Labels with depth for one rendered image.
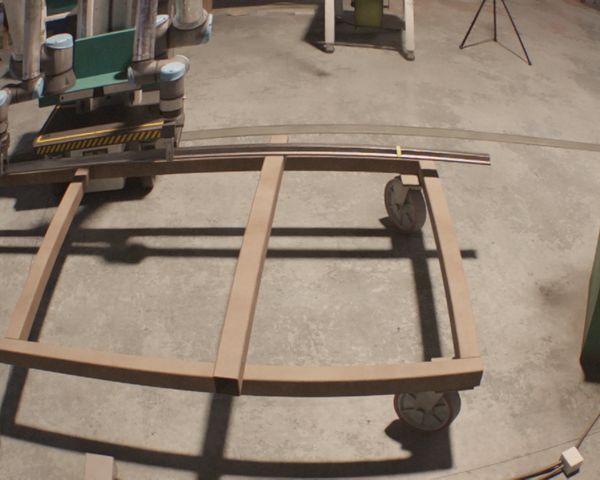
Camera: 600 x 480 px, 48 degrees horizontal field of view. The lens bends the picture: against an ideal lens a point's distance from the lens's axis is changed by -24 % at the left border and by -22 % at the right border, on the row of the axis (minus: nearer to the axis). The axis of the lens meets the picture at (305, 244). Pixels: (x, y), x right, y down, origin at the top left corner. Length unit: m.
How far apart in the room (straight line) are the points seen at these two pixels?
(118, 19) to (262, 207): 1.36
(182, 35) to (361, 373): 1.67
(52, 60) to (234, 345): 1.76
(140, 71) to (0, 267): 1.00
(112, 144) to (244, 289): 1.28
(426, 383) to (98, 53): 2.09
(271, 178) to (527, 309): 0.97
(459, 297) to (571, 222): 1.25
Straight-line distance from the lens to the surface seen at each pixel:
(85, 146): 3.23
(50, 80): 3.29
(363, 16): 5.29
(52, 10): 5.22
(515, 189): 3.48
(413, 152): 2.76
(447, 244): 2.42
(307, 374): 1.93
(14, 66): 3.32
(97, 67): 3.39
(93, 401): 2.32
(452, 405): 2.07
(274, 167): 2.66
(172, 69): 2.64
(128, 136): 3.18
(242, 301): 2.06
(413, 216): 2.97
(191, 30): 3.09
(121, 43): 3.33
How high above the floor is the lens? 1.56
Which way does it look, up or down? 32 degrees down
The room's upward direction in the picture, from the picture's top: straight up
